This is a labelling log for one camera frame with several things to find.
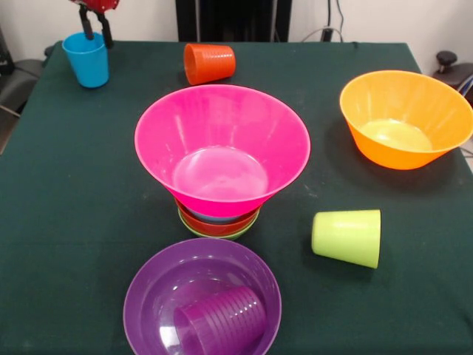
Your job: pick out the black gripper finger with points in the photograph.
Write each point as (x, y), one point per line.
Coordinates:
(87, 26)
(106, 33)

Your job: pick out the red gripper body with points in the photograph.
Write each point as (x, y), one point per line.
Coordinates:
(98, 5)

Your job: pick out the blue plastic cup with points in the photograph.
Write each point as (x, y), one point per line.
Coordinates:
(88, 66)

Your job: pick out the orange plastic cup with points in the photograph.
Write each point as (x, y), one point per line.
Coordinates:
(210, 63)

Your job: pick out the pink plastic bowl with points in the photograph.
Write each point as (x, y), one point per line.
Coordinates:
(221, 203)

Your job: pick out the blue plastic bowl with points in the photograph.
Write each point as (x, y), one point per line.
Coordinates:
(214, 219)

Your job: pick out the orange plastic bowl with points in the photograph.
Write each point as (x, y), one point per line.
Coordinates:
(221, 227)

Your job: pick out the green plastic bowl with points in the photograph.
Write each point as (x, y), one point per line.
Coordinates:
(240, 234)

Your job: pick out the purple plastic bowl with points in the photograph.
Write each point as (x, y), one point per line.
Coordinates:
(155, 284)

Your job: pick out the purple plastic cup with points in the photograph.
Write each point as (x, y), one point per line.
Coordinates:
(221, 321)

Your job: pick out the lime green plastic cup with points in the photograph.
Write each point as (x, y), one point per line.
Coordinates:
(347, 236)

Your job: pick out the grey chair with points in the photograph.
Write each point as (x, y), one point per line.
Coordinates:
(18, 88)

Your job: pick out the black power plug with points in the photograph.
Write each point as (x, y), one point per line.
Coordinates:
(326, 34)

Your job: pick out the yellow plastic bowl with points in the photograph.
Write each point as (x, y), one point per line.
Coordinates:
(391, 155)

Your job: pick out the black chair armrest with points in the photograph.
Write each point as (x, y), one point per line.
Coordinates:
(447, 59)

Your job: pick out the dark green tablecloth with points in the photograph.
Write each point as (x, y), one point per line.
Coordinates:
(369, 314)

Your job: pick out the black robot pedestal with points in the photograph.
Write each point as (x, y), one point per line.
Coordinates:
(236, 18)

